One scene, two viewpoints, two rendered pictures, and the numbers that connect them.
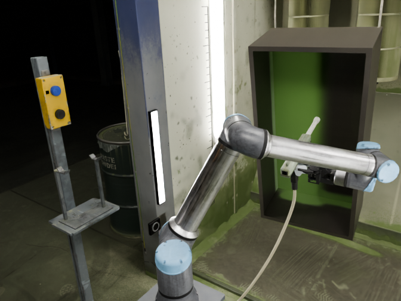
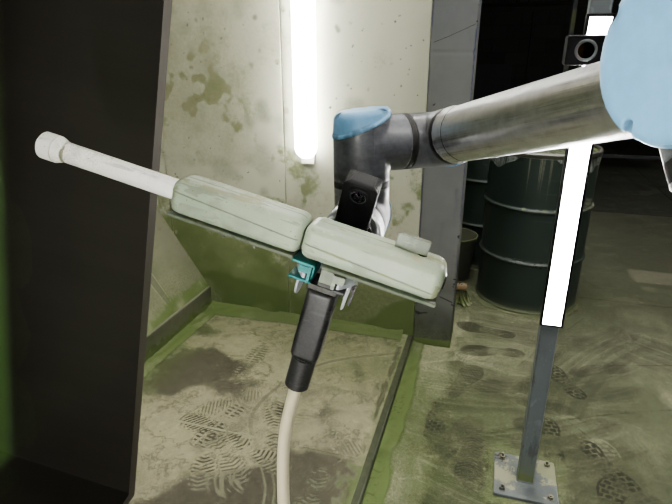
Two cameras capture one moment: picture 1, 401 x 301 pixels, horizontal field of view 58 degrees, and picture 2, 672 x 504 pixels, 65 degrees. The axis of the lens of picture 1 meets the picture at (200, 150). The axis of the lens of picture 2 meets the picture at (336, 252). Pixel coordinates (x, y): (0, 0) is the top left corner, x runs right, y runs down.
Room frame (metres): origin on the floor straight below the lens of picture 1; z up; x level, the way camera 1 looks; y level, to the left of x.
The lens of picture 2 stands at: (1.77, 0.07, 1.35)
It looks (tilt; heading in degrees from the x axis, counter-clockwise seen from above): 21 degrees down; 250
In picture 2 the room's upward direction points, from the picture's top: straight up
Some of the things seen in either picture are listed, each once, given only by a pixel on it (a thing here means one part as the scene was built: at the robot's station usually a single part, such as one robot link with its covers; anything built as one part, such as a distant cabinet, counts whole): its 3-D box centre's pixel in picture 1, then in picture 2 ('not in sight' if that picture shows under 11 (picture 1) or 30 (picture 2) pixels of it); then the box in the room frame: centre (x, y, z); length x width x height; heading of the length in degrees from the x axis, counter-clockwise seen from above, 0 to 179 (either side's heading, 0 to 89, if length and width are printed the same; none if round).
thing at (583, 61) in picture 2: not in sight; (584, 50); (0.72, -1.01, 1.35); 0.09 x 0.07 x 0.07; 143
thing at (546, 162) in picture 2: not in sight; (534, 223); (-0.29, -2.22, 0.44); 0.59 x 0.58 x 0.89; 68
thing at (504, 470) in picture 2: not in sight; (524, 478); (0.68, -1.02, 0.01); 0.20 x 0.20 x 0.01; 53
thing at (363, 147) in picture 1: (367, 156); (367, 146); (1.42, -0.71, 1.21); 0.12 x 0.09 x 0.12; 1
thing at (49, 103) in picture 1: (54, 101); not in sight; (1.81, 0.73, 1.42); 0.12 x 0.06 x 0.26; 143
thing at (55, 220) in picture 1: (85, 215); not in sight; (1.77, 0.66, 0.78); 0.31 x 0.23 x 0.01; 143
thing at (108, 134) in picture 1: (130, 132); not in sight; (2.96, 0.59, 0.86); 0.54 x 0.54 x 0.01
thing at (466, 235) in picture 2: not in sight; (452, 254); (-0.04, -2.63, 0.14); 0.31 x 0.29 x 0.28; 53
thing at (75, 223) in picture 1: (82, 189); not in sight; (1.76, 0.65, 0.95); 0.26 x 0.15 x 0.32; 143
